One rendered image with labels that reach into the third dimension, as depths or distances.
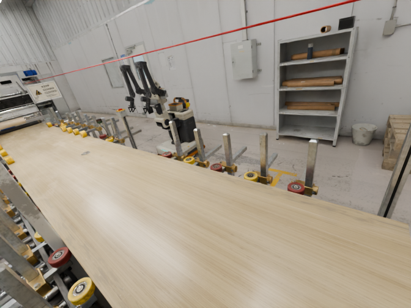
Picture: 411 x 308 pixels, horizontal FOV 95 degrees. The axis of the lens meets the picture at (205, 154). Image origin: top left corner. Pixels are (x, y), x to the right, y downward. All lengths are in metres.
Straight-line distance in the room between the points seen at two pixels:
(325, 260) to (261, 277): 0.23
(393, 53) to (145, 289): 3.56
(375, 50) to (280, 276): 3.22
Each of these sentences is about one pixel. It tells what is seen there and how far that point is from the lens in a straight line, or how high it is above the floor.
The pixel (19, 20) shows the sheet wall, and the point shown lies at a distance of 11.91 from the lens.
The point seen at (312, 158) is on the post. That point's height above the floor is 1.04.
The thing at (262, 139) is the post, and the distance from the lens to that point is 1.10.
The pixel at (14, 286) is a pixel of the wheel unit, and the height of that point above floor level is 1.07.
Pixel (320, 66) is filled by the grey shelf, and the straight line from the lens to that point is 3.63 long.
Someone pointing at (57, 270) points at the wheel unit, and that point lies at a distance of 1.17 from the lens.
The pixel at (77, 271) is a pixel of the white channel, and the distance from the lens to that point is 1.38.
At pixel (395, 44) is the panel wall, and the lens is 3.58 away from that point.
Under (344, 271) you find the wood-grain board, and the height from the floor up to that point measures 0.90.
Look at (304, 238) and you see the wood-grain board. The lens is 0.87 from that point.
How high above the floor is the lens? 1.58
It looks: 28 degrees down
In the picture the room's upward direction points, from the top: 11 degrees counter-clockwise
